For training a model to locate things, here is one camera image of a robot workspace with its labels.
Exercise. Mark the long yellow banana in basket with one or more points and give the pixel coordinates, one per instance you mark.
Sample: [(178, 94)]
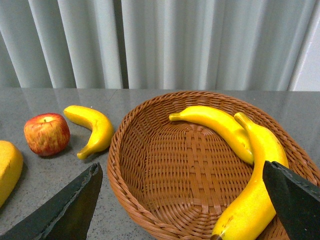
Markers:
[(250, 213)]

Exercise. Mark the brown wicker basket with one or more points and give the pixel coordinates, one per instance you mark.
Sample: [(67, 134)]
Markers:
[(175, 179)]

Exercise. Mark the large yellow banana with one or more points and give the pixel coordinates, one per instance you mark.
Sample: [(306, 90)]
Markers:
[(11, 165)]

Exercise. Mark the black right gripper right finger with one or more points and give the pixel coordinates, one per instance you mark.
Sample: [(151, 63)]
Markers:
[(295, 200)]

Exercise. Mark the red yellow apple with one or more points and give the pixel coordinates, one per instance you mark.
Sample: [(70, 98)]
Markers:
[(47, 134)]

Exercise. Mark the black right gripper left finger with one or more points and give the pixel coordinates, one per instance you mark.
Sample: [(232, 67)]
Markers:
[(67, 215)]

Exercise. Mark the small yellow banana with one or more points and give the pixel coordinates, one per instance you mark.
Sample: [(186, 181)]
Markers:
[(102, 130)]

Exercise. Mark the white pleated curtain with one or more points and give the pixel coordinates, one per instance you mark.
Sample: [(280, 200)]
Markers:
[(271, 45)]

